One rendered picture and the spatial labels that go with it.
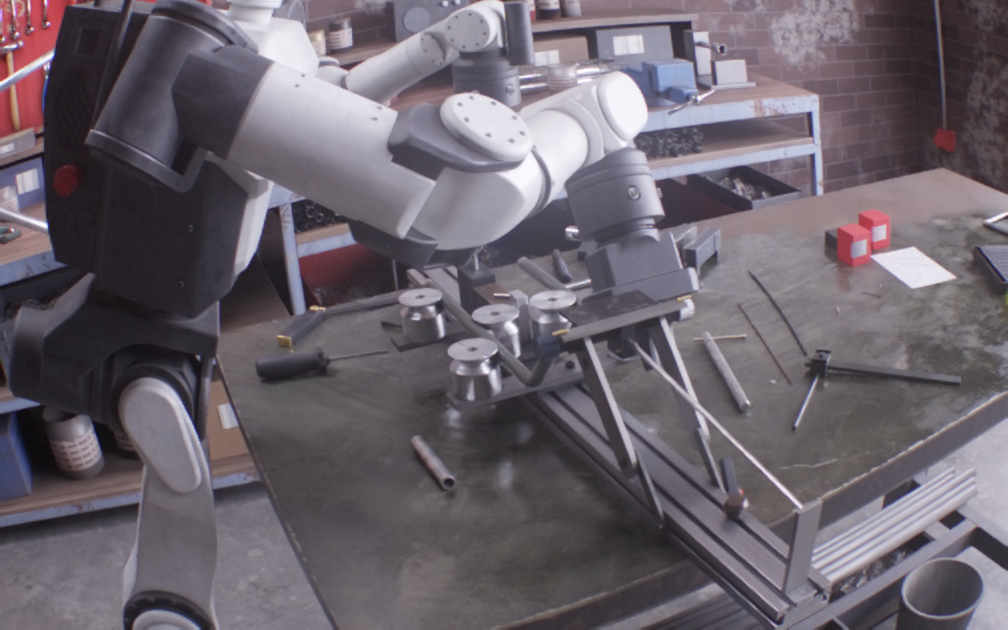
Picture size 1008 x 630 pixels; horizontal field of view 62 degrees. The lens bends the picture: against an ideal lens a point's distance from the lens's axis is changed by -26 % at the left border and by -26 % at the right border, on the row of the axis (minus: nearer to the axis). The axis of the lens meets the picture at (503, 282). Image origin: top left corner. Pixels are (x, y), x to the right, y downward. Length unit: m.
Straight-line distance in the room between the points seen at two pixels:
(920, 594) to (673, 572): 1.16
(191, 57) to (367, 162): 0.18
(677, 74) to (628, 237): 1.71
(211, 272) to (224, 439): 1.73
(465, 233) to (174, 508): 0.50
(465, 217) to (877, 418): 0.52
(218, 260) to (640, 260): 0.41
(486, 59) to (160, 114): 0.70
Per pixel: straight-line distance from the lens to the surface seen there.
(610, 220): 1.04
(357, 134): 0.80
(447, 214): 0.85
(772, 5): 3.98
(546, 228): 3.24
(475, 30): 1.38
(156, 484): 1.15
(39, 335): 1.14
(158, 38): 0.82
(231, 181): 0.97
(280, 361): 1.31
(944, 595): 2.02
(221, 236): 1.00
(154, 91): 0.81
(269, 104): 0.80
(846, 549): 1.97
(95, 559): 2.65
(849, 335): 1.32
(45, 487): 2.82
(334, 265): 3.05
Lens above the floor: 1.43
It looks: 21 degrees down
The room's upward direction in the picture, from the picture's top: 6 degrees counter-clockwise
